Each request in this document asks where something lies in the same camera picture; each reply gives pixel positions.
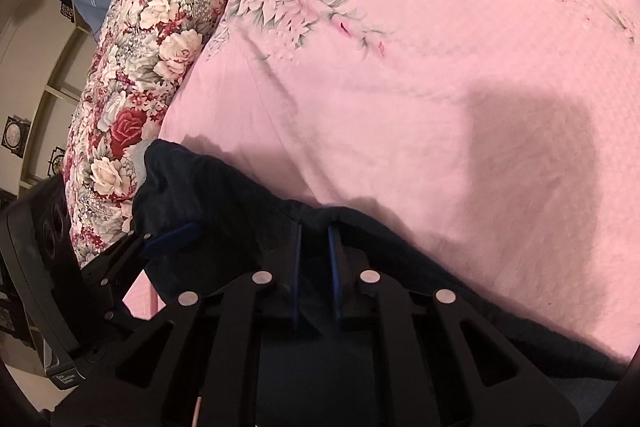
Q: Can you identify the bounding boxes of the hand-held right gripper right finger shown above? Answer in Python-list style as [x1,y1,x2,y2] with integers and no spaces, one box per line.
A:
[326,226,582,427]

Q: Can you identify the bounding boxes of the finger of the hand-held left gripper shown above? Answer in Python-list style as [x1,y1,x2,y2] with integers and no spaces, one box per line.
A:
[80,221,197,293]

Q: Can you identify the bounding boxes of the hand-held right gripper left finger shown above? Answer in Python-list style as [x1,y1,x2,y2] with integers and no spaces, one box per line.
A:
[50,223,304,427]

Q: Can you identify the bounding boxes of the dark navy pants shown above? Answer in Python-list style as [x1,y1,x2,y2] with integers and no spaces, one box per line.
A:
[131,138,628,427]

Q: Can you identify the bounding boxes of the red floral pillow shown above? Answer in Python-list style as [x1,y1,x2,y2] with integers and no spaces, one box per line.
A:
[62,0,248,270]

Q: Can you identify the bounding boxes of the pink floral bed sheet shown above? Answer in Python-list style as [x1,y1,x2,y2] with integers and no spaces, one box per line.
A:
[120,0,640,368]

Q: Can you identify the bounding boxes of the small black framed wall picture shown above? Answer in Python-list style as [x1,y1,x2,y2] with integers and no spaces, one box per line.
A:
[47,147,67,178]
[2,117,32,156]

